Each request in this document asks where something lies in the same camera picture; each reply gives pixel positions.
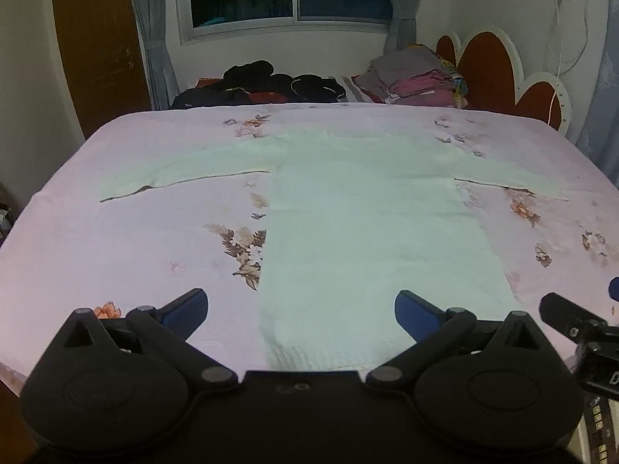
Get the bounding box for dark object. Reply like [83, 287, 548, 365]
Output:
[0, 184, 20, 247]

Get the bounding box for pale blue patterned cloth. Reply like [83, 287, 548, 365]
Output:
[571, 24, 619, 175]

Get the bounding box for red and white headboard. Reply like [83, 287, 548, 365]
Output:
[435, 26, 571, 143]

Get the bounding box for black garment with white trim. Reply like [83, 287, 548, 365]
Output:
[290, 74, 346, 103]

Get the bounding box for striped pillow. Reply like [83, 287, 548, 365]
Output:
[329, 76, 388, 104]

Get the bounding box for grey curtain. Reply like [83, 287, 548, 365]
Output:
[125, 0, 182, 111]
[381, 0, 419, 54]

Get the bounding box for colourful patterned cloth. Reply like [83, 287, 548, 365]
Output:
[438, 55, 470, 109]

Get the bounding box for stack of folded clothes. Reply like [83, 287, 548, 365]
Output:
[355, 44, 453, 100]

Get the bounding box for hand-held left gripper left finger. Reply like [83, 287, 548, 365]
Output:
[63, 288, 239, 393]

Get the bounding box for white cable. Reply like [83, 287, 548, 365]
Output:
[546, 0, 593, 126]

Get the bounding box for pink folded clothes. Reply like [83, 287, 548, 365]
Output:
[387, 72, 458, 108]

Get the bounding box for white long-sleeve shirt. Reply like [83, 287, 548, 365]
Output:
[99, 123, 571, 373]

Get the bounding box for black and red clothes pile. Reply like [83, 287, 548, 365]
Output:
[169, 60, 296, 109]

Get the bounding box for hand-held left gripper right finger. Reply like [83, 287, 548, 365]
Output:
[366, 290, 540, 390]

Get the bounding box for pink floral bedsheet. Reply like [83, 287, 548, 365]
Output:
[0, 106, 619, 387]

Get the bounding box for brown wooden door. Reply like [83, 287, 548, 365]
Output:
[51, 0, 153, 138]

